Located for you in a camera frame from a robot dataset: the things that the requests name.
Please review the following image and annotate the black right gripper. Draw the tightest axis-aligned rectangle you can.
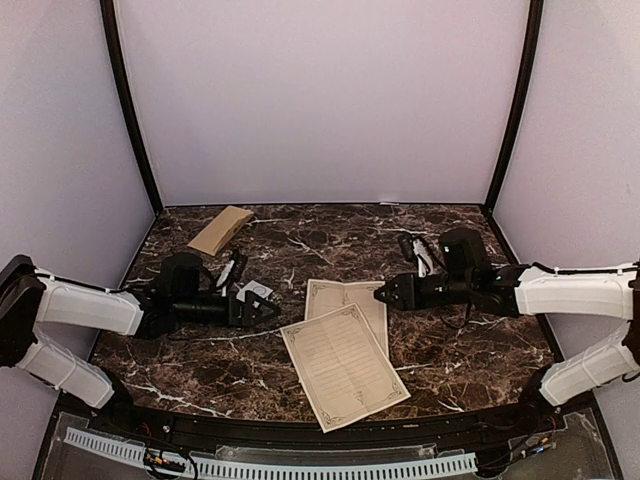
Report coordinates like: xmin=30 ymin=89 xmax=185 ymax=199
xmin=373 ymin=272 xmax=475 ymax=311

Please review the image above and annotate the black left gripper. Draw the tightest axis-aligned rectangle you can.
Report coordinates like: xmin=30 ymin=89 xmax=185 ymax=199
xmin=173 ymin=290 xmax=281 ymax=329

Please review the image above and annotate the brown kraft envelope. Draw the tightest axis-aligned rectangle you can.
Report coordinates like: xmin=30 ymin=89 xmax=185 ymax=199
xmin=188 ymin=206 xmax=254 ymax=256

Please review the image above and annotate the cream letter sheet ornate border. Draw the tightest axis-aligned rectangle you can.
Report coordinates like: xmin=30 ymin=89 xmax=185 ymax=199
xmin=281 ymin=303 xmax=411 ymax=433

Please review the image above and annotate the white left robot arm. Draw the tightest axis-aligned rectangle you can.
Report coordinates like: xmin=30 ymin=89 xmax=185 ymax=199
xmin=1 ymin=251 xmax=281 ymax=436

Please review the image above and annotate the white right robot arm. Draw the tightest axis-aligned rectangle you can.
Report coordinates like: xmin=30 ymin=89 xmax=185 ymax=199
xmin=374 ymin=228 xmax=639 ymax=434

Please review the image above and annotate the white sticker sheet wax seal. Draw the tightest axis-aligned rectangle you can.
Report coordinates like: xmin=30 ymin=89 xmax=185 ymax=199
xmin=236 ymin=280 xmax=273 ymax=302

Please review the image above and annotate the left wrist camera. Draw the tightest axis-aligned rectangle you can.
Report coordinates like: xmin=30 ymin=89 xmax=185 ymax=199
xmin=216 ymin=249 xmax=248 ymax=289

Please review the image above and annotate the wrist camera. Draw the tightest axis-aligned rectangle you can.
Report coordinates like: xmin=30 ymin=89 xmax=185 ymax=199
xmin=398 ymin=232 xmax=434 ymax=278
xmin=216 ymin=249 xmax=248 ymax=289

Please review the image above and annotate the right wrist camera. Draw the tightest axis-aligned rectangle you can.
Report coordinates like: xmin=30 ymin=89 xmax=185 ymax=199
xmin=398 ymin=232 xmax=434 ymax=278

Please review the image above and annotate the white slotted cable duct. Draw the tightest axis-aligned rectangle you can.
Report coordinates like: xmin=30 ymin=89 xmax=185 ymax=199
xmin=64 ymin=427 xmax=477 ymax=479

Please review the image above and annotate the black front rail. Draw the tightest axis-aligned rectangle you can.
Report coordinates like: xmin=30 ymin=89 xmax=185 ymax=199
xmin=89 ymin=399 xmax=561 ymax=451

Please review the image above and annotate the black frame post left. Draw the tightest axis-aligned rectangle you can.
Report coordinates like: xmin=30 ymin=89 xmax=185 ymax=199
xmin=98 ymin=0 xmax=164 ymax=214

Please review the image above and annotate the black frame post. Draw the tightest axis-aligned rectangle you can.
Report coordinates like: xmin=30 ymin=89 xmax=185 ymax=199
xmin=98 ymin=0 xmax=164 ymax=214
xmin=482 ymin=0 xmax=545 ymax=216

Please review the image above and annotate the black frame post right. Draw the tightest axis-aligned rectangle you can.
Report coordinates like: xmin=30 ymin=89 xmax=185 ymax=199
xmin=482 ymin=0 xmax=545 ymax=216

